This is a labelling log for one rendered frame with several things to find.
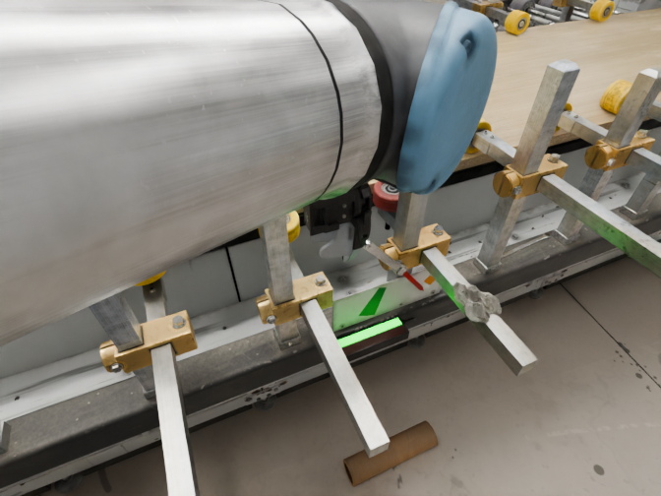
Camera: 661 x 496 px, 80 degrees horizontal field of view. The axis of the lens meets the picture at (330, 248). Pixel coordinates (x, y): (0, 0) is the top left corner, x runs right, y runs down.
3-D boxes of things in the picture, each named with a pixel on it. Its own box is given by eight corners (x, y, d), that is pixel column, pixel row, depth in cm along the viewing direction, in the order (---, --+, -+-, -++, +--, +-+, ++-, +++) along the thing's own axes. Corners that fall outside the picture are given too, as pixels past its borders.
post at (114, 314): (178, 403, 76) (61, 205, 43) (159, 410, 75) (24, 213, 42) (175, 388, 78) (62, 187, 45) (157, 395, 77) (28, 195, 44)
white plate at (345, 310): (440, 293, 88) (449, 262, 81) (333, 333, 81) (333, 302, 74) (438, 291, 89) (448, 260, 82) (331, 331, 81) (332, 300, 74)
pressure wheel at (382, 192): (411, 233, 88) (420, 192, 80) (380, 243, 86) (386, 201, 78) (393, 214, 94) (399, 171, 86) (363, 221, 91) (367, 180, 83)
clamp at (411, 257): (447, 256, 80) (451, 237, 76) (388, 276, 76) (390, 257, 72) (430, 239, 83) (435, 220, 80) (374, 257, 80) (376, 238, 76)
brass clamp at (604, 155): (645, 161, 87) (658, 141, 84) (601, 175, 83) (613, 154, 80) (621, 149, 91) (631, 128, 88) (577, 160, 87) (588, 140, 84)
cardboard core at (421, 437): (440, 439, 125) (354, 482, 116) (435, 449, 131) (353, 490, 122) (425, 416, 130) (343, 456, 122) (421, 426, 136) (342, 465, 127)
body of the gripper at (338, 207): (290, 206, 53) (283, 121, 45) (348, 191, 55) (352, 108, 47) (312, 242, 48) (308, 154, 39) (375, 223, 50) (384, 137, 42)
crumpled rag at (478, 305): (510, 314, 64) (514, 304, 63) (476, 328, 62) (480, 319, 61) (475, 277, 70) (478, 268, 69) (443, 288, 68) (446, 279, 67)
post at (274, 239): (299, 347, 81) (277, 130, 48) (282, 354, 80) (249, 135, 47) (293, 335, 83) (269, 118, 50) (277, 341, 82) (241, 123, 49)
